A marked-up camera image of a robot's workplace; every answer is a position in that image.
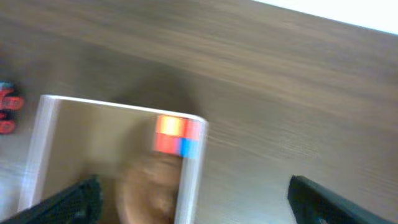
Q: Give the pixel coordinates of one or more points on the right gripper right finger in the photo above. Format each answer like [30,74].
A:
[312,203]

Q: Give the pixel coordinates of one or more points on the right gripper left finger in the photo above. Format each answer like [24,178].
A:
[81,203]

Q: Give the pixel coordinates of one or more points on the brown plush toy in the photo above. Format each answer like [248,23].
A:
[148,191]

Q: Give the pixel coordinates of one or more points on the colourful puzzle cube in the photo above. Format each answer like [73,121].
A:
[177,136]

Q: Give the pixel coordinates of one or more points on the white open cardboard box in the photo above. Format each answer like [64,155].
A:
[75,139]

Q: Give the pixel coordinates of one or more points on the red grey toy truck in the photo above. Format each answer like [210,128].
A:
[12,101]

